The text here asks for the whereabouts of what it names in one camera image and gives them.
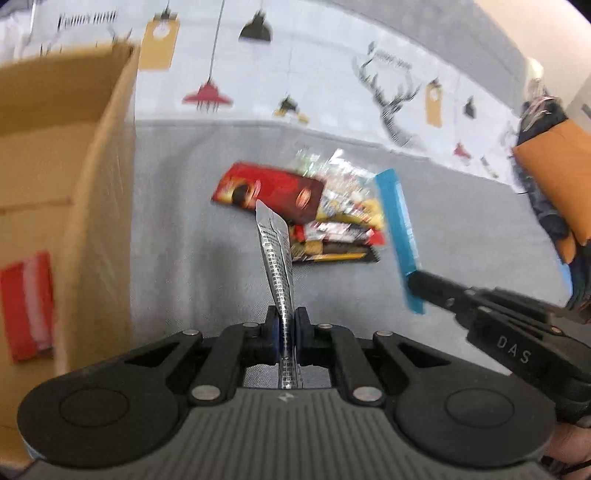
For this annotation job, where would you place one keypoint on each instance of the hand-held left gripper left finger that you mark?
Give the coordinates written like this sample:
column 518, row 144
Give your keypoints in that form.
column 274, row 333

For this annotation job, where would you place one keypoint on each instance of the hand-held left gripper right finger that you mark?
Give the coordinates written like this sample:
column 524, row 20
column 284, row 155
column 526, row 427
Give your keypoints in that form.
column 301, row 333

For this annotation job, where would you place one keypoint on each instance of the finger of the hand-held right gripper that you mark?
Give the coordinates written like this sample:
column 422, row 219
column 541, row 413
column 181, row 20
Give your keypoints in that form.
column 431, row 286

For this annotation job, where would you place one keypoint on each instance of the blue snack packet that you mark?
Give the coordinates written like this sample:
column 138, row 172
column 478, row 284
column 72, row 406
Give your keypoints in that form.
column 400, row 230

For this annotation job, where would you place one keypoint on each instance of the silver foil snack packet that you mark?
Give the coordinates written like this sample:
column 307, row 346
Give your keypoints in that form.
column 277, row 258

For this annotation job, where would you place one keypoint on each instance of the brown cardboard box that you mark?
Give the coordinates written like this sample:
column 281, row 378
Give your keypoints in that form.
column 60, row 194

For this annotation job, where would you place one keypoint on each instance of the person's right hand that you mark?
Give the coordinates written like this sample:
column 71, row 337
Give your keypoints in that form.
column 570, row 445

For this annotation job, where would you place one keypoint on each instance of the black yellow snack packet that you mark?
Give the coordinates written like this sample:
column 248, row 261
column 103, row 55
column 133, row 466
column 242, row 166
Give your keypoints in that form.
column 337, row 254

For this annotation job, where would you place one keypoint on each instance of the red white snack bar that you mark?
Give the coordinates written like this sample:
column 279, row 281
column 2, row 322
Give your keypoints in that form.
column 341, row 232

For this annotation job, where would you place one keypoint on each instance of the clear bag of candies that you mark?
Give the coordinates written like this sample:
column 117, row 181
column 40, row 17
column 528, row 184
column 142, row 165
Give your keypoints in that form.
column 344, row 187

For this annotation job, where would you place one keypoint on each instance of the red snack packet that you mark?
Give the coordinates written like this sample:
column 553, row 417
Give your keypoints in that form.
column 268, row 189

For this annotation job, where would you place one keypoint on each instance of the orange cloth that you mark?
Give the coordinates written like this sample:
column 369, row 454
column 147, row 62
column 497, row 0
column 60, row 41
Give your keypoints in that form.
column 561, row 170

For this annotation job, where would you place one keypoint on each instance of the printed grey cloth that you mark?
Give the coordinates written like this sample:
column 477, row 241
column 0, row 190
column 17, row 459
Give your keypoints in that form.
column 323, row 69

